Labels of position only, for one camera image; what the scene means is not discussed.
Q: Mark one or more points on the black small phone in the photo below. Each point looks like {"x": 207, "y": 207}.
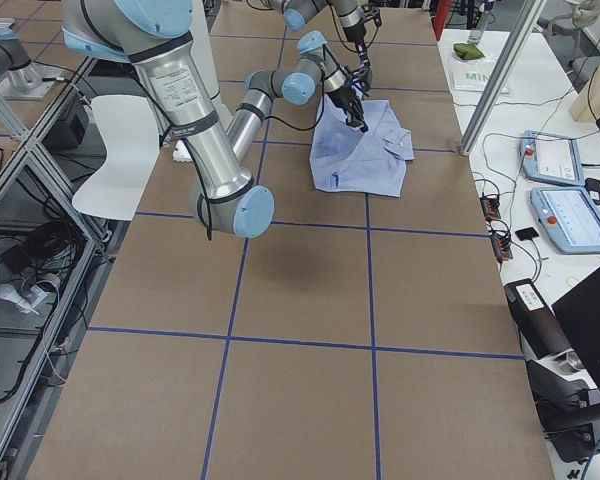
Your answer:
{"x": 527, "y": 234}

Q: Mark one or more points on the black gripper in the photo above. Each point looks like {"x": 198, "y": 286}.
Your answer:
{"x": 357, "y": 42}
{"x": 343, "y": 97}

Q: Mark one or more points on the green folded cloth pouch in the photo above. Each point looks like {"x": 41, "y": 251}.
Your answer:
{"x": 467, "y": 51}

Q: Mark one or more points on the blue teach pendant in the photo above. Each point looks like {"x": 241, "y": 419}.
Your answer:
{"x": 569, "y": 218}
{"x": 551, "y": 158}

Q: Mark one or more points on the black cylindrical device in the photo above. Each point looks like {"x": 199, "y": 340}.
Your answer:
{"x": 535, "y": 319}

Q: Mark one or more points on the upper blue teach pendant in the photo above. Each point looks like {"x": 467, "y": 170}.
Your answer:
{"x": 551, "y": 158}

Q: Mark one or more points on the light blue striped shirt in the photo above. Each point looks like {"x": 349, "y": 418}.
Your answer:
{"x": 344, "y": 159}

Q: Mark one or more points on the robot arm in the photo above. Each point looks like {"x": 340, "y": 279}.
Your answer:
{"x": 352, "y": 17}
{"x": 155, "y": 38}

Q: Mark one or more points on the aluminium frame post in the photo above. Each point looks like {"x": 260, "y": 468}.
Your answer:
{"x": 512, "y": 48}

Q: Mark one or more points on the clear plastic MiNi bag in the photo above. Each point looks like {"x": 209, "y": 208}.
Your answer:
{"x": 470, "y": 75}

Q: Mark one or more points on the black monitor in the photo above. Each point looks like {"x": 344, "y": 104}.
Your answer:
{"x": 578, "y": 314}

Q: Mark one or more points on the white paper sheet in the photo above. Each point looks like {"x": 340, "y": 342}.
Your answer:
{"x": 130, "y": 135}

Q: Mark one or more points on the lower blue teach pendant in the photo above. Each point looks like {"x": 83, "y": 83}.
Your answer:
{"x": 569, "y": 218}

